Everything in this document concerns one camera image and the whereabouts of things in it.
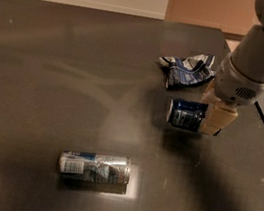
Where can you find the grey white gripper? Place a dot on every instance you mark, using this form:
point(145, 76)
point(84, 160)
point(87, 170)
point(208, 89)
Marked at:
point(235, 85)

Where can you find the blue pepsi can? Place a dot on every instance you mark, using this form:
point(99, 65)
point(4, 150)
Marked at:
point(185, 114)

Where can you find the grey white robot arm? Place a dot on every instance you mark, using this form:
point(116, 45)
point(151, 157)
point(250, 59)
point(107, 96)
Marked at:
point(251, 46)

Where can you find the silver blue redbull can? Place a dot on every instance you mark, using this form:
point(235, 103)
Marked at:
point(95, 168)

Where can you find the crumpled blue chip bag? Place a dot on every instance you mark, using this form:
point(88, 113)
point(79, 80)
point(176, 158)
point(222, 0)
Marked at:
point(188, 72)

